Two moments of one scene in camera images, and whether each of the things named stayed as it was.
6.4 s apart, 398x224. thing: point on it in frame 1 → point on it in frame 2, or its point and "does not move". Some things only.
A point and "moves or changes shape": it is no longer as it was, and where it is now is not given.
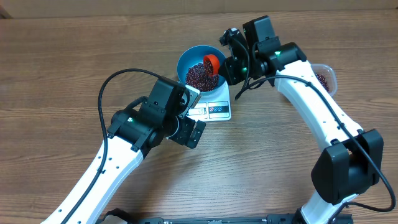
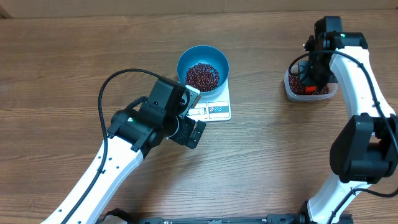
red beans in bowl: [201, 77] does not move
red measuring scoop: [215, 63] moves or changes shape
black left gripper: [183, 137] does not move
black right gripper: [232, 72] → [306, 80]
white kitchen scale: [211, 107] does not move
